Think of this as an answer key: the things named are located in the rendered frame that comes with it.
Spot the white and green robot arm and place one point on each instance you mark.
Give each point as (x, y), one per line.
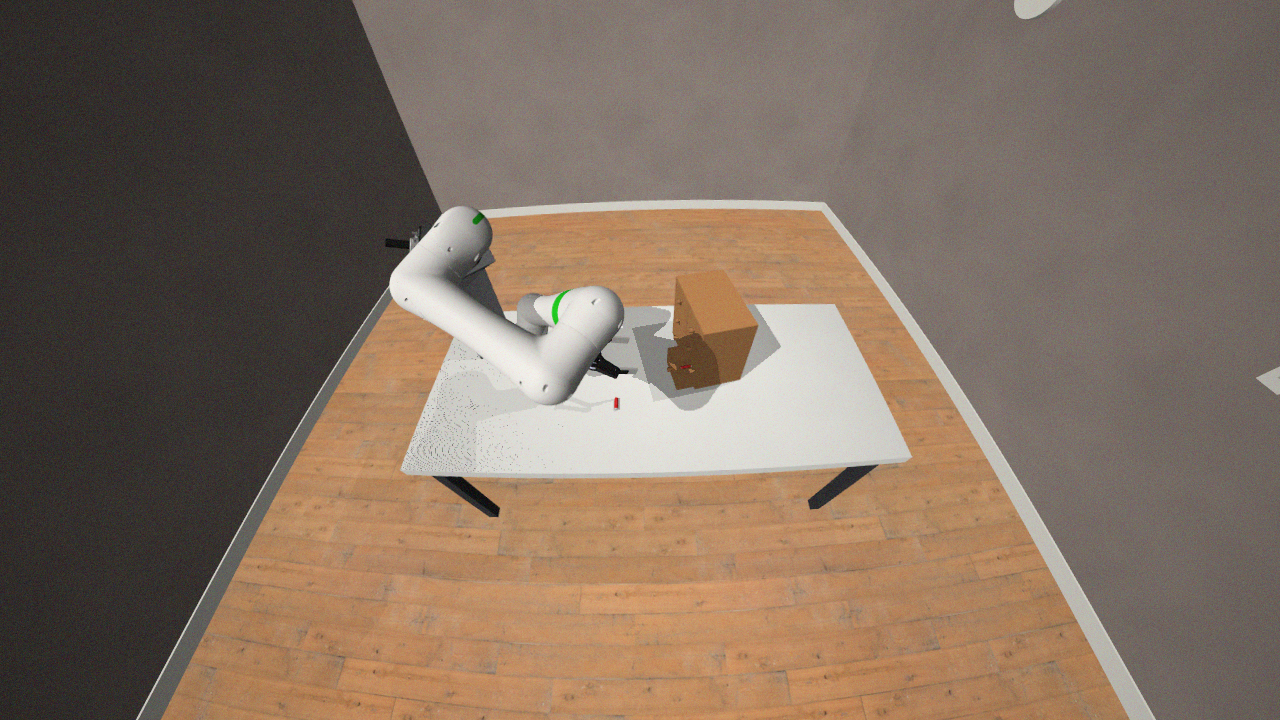
(547, 368)

